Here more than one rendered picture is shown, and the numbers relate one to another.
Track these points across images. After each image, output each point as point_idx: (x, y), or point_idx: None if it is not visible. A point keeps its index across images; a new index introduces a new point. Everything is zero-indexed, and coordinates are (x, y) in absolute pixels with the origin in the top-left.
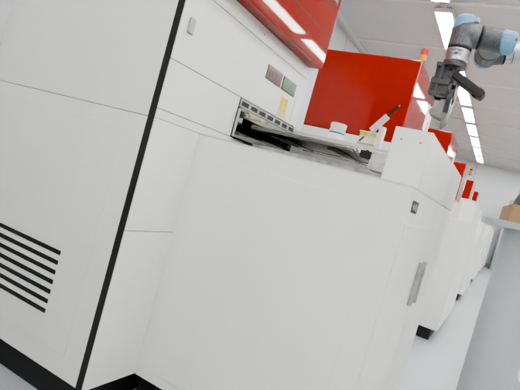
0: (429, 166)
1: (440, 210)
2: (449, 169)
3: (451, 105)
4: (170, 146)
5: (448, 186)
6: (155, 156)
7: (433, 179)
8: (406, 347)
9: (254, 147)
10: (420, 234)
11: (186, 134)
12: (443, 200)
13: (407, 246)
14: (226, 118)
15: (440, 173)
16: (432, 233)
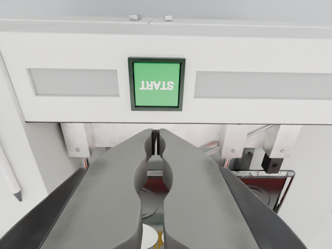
0: None
1: (65, 23)
2: (80, 31)
3: (122, 243)
4: (325, 233)
5: (24, 26)
6: (330, 224)
7: (302, 32)
8: (81, 16)
9: (329, 212)
10: (242, 24)
11: (319, 247)
12: (71, 25)
13: (306, 25)
14: None
15: (241, 32)
16: (121, 21)
